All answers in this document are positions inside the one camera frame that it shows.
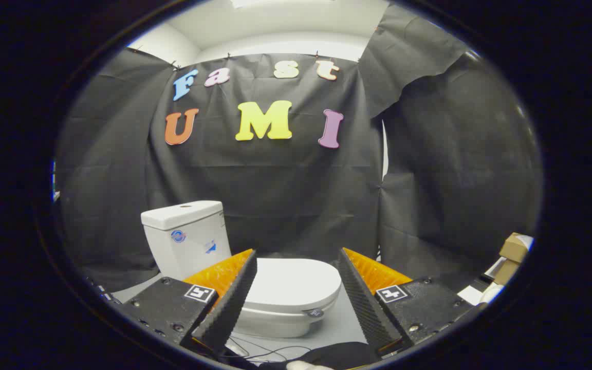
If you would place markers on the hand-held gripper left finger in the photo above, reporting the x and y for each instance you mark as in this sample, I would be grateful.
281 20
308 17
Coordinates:
232 303

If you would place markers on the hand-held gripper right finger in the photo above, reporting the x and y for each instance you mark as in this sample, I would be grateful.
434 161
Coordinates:
365 303

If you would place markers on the white toilet lid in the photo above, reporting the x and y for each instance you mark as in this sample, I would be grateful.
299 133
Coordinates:
296 282

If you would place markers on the dark cloth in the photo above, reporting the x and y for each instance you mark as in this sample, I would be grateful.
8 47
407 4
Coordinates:
337 354

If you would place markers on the white shoe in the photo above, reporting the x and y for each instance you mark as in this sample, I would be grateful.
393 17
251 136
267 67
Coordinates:
306 366

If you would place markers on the black backdrop cloth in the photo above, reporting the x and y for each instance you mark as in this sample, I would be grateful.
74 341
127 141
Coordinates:
285 180

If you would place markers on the brown cardboard box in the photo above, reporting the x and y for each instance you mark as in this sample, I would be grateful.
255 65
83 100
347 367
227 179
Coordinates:
505 272
515 246

